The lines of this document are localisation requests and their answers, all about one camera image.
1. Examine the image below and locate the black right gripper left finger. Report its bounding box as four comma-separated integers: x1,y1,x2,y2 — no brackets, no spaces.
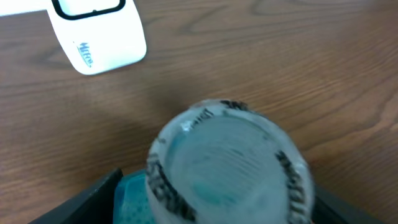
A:
29,168,123,224

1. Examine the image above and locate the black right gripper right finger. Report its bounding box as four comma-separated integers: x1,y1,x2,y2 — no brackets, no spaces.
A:
312,185,384,224

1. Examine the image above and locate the blue mouthwash bottle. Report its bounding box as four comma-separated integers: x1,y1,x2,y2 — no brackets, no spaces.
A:
113,100,315,224

